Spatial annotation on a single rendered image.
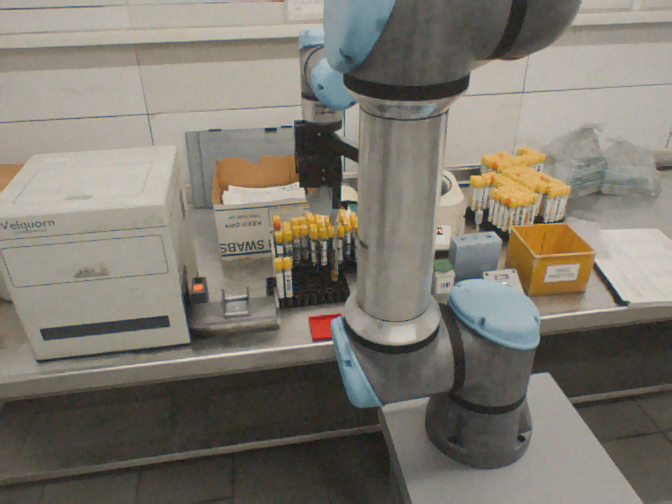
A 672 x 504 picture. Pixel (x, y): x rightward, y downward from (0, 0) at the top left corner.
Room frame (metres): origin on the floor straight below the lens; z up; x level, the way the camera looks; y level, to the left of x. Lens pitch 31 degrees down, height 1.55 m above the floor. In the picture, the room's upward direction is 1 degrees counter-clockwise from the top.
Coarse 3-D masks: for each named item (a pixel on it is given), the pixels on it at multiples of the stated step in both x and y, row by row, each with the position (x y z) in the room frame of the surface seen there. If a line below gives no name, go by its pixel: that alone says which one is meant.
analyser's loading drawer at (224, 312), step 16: (192, 304) 0.88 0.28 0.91; (208, 304) 0.88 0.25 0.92; (224, 304) 0.84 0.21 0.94; (240, 304) 0.87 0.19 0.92; (256, 304) 0.87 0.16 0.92; (272, 304) 0.87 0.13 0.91; (192, 320) 0.83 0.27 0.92; (208, 320) 0.82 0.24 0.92; (224, 320) 0.82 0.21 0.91; (240, 320) 0.83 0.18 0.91; (256, 320) 0.84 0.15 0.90
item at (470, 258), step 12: (456, 240) 1.01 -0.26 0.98; (468, 240) 1.01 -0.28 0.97; (480, 240) 1.01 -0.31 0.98; (492, 240) 1.01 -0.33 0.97; (456, 252) 0.99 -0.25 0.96; (468, 252) 1.00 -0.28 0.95; (480, 252) 1.00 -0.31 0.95; (492, 252) 1.01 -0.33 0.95; (456, 264) 0.99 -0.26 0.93; (468, 264) 1.00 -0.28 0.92; (480, 264) 1.00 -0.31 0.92; (492, 264) 1.01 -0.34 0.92; (456, 276) 0.99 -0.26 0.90; (468, 276) 1.00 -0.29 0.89; (480, 276) 1.00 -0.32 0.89
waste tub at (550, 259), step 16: (544, 224) 1.08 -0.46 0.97; (560, 224) 1.08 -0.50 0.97; (512, 240) 1.05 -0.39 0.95; (528, 240) 1.07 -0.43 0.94; (544, 240) 1.08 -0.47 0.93; (560, 240) 1.08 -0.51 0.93; (576, 240) 1.03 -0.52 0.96; (512, 256) 1.04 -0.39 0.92; (528, 256) 0.97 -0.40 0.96; (544, 256) 0.94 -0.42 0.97; (560, 256) 0.95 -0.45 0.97; (576, 256) 0.95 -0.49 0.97; (592, 256) 0.96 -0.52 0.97; (528, 272) 0.96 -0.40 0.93; (544, 272) 0.94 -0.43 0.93; (560, 272) 0.95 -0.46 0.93; (576, 272) 0.95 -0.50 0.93; (528, 288) 0.94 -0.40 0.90; (544, 288) 0.95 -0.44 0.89; (560, 288) 0.95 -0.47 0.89; (576, 288) 0.95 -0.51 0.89
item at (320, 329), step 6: (312, 318) 0.87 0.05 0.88; (318, 318) 0.87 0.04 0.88; (324, 318) 0.88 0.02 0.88; (330, 318) 0.87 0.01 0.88; (312, 324) 0.86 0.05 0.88; (318, 324) 0.86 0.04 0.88; (324, 324) 0.86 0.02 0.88; (312, 330) 0.83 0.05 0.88; (318, 330) 0.84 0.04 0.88; (324, 330) 0.84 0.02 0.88; (330, 330) 0.84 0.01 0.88; (312, 336) 0.81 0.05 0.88; (318, 336) 0.81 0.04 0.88; (324, 336) 0.81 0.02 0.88; (330, 336) 0.81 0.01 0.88
